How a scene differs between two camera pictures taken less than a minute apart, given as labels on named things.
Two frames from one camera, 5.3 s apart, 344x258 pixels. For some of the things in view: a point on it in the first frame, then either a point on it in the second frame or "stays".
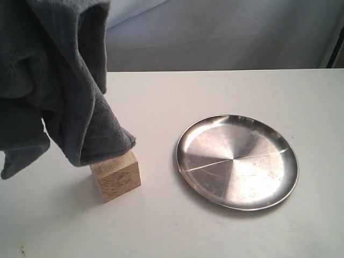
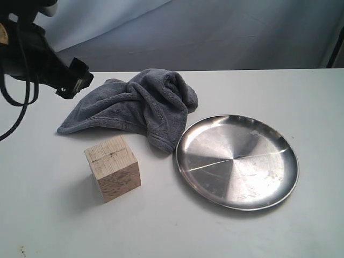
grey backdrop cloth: [164, 35] stays
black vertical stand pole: [336, 49] stays
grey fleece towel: [53, 64] to [155, 102]
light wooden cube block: [116, 177] stays
